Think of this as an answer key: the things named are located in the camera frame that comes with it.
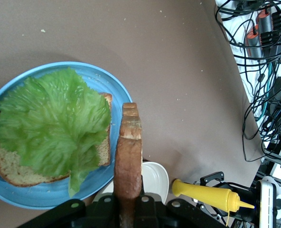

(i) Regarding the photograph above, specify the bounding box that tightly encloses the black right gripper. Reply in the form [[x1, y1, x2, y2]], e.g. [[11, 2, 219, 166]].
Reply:
[[195, 171, 260, 223]]

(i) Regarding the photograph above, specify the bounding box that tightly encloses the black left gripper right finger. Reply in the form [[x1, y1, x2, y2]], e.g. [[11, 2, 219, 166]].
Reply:
[[133, 192, 224, 228]]

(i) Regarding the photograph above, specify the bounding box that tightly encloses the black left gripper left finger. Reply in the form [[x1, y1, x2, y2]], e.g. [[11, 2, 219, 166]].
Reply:
[[17, 193, 120, 228]]

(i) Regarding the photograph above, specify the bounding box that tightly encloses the yellow squeeze bottle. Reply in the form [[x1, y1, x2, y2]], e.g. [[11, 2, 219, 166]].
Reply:
[[171, 179, 255, 227]]

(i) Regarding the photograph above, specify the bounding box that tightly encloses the brown bread slice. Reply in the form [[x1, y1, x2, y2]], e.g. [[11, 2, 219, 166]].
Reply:
[[113, 102, 143, 228], [0, 92, 113, 188]]

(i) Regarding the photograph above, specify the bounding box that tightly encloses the green lettuce leaf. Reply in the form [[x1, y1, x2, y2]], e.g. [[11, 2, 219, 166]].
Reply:
[[0, 67, 112, 198]]

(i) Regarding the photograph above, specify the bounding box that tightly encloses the beige plate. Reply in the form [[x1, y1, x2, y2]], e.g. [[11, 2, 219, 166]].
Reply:
[[100, 161, 170, 205]]

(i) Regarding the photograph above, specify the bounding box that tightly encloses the blue plate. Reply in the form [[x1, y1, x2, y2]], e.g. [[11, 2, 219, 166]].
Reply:
[[0, 61, 133, 210]]

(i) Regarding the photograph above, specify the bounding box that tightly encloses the long black looping cable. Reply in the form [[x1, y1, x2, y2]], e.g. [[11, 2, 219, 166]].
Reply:
[[241, 95, 274, 162]]

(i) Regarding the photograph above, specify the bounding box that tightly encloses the teal cable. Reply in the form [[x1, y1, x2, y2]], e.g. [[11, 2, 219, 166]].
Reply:
[[255, 63, 281, 124]]

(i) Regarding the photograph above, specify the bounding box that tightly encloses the grey orange cable connector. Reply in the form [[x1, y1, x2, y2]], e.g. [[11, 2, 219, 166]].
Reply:
[[246, 23, 264, 59], [256, 9, 275, 34]]

